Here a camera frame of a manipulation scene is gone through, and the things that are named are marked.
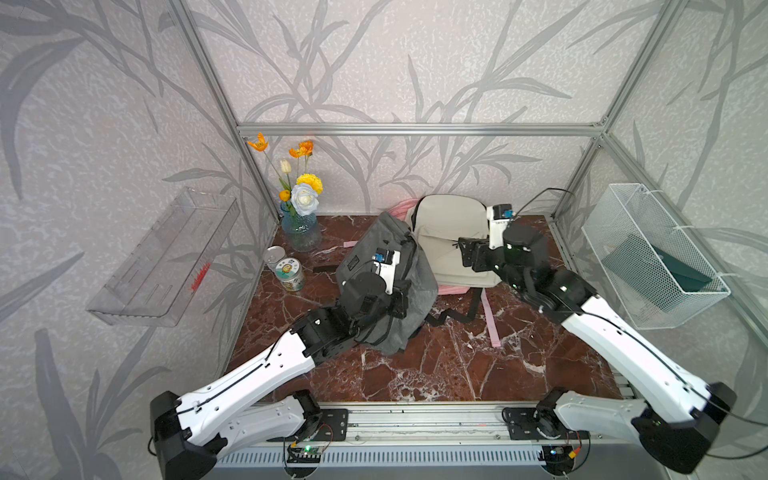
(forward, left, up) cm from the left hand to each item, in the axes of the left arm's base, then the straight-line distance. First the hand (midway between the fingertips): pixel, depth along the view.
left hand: (413, 286), depth 69 cm
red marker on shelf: (0, +47, +4) cm, 47 cm away
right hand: (+10, -14, +6) cm, 18 cm away
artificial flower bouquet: (+26, +30, +5) cm, 40 cm away
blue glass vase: (+32, +37, -18) cm, 52 cm away
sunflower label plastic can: (+16, +38, -20) cm, 46 cm away
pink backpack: (+49, +3, -24) cm, 55 cm away
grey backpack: (+24, +7, -9) cm, 27 cm away
